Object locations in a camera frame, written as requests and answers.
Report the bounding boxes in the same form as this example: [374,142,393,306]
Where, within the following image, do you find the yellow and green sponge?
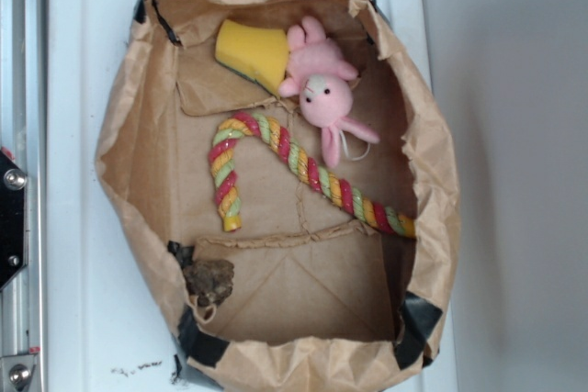
[215,19,289,95]

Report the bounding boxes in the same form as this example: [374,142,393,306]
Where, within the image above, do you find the brown paper bag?
[96,0,460,391]

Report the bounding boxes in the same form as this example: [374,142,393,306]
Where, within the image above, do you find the multicolour rope candy cane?
[208,111,416,239]

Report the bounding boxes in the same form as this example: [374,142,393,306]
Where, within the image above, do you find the brown crumpled lump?
[183,260,234,307]

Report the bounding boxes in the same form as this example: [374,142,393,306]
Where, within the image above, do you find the pink plush bunny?
[278,17,380,168]

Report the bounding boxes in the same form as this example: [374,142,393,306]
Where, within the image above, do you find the metal frame rail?
[1,0,47,391]

